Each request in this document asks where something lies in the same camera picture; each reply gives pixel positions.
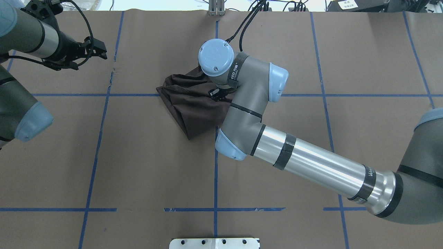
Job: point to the brown paper table cover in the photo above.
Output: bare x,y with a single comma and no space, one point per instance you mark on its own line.
115,171

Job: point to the aluminium frame post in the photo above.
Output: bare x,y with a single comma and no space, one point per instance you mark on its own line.
216,7

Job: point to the clear plastic sheet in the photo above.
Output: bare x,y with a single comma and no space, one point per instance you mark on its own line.
84,5

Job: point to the black box with label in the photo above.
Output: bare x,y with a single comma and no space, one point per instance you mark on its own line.
357,5

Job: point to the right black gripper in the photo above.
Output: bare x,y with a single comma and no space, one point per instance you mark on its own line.
215,93

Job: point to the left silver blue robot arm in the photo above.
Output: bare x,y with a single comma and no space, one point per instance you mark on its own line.
31,33

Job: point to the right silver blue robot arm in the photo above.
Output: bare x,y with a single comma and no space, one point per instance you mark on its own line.
410,195

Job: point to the dark brown t-shirt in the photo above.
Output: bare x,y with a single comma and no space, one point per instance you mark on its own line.
186,96

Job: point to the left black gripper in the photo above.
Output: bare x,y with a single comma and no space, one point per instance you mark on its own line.
68,44

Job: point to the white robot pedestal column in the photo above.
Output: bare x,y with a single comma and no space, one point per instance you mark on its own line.
215,243

